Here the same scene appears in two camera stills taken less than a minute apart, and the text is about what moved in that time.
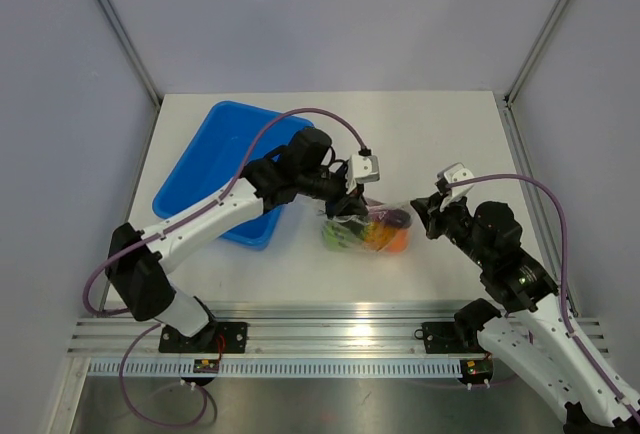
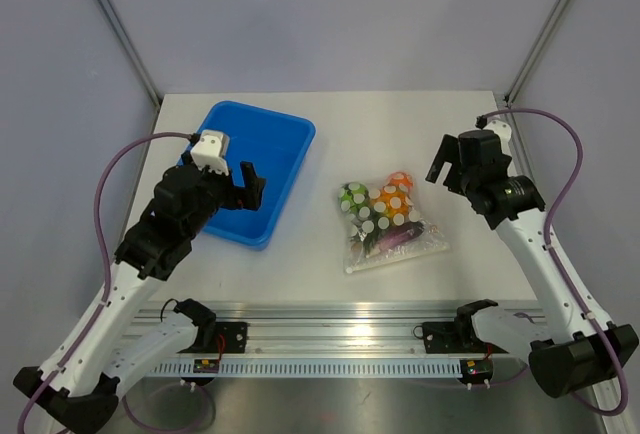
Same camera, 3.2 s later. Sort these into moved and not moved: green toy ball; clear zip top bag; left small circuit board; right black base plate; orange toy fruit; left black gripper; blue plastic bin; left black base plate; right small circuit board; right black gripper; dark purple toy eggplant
Moved: orange toy fruit; clear zip top bag; dark purple toy eggplant; right black gripper; green toy ball; left black gripper
Not moved: left small circuit board; right black base plate; left black base plate; right small circuit board; blue plastic bin
